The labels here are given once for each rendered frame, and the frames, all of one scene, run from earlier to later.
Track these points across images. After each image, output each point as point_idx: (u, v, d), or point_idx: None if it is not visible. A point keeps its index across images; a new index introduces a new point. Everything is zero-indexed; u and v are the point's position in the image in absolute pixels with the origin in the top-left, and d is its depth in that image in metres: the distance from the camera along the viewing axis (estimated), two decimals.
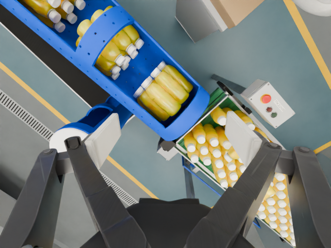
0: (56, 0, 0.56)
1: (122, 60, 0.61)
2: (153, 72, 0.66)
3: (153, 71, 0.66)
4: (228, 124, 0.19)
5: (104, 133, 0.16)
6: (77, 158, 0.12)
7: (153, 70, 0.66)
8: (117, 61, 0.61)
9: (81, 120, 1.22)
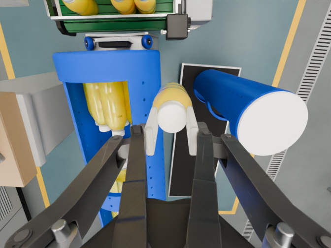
0: (166, 121, 0.21)
1: None
2: (103, 130, 0.54)
3: (104, 131, 0.55)
4: (186, 117, 0.21)
5: (154, 123, 0.18)
6: (134, 144, 0.13)
7: (103, 131, 0.55)
8: (123, 167, 0.56)
9: None
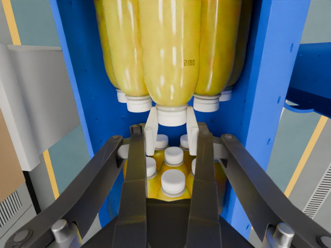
0: None
1: (165, 184, 0.26)
2: (137, 109, 0.25)
3: (138, 111, 0.25)
4: (186, 117, 0.21)
5: (154, 123, 0.18)
6: (134, 144, 0.13)
7: (135, 111, 0.25)
8: (175, 191, 0.26)
9: None
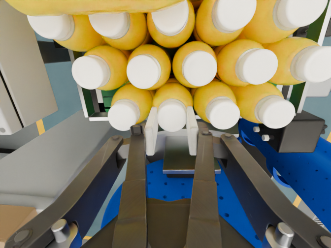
0: (137, 76, 0.20)
1: None
2: None
3: None
4: (186, 117, 0.21)
5: (154, 123, 0.18)
6: (134, 144, 0.13)
7: None
8: None
9: None
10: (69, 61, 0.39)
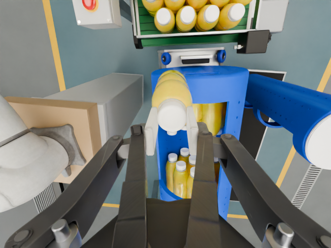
0: None
1: (192, 172, 0.59)
2: (171, 104, 0.21)
3: (172, 105, 0.21)
4: (186, 117, 0.21)
5: (154, 123, 0.18)
6: (134, 144, 0.13)
7: (169, 105, 0.21)
8: None
9: None
10: (119, 8, 0.63)
